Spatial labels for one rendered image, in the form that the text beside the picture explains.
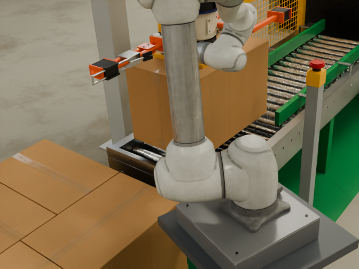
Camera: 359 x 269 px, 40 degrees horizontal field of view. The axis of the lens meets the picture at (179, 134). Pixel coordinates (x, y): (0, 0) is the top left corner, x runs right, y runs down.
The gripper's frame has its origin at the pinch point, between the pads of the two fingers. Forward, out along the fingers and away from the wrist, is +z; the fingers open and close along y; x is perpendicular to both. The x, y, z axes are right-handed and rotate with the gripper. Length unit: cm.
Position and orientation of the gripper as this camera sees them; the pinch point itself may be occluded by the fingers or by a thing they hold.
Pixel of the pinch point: (160, 42)
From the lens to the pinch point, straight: 215.6
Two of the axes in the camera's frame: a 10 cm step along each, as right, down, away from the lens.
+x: 6.3, -4.3, 6.5
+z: -7.8, -2.8, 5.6
